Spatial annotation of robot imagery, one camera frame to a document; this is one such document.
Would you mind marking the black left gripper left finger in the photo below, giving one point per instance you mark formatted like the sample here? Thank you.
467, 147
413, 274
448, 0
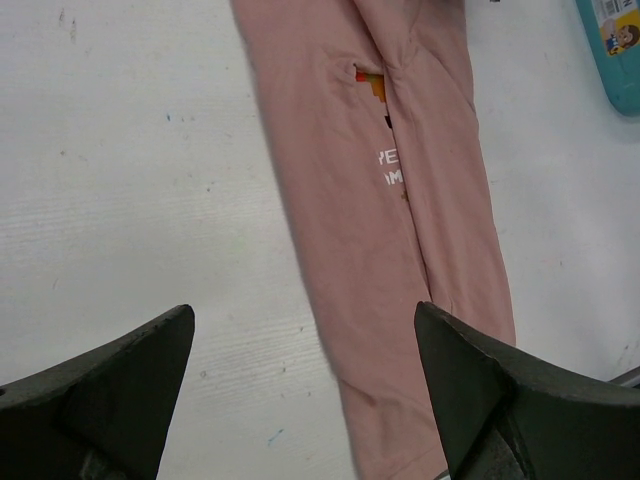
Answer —
104, 414

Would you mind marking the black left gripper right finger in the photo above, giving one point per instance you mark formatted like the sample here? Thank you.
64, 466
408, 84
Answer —
502, 413

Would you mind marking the dusty pink printed t-shirt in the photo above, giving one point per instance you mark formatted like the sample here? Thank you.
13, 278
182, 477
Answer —
368, 108

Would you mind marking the teal plastic bin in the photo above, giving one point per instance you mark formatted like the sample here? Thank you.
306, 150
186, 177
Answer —
612, 30

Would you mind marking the aluminium mounting rail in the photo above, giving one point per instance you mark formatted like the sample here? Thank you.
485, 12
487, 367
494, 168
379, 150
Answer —
629, 379

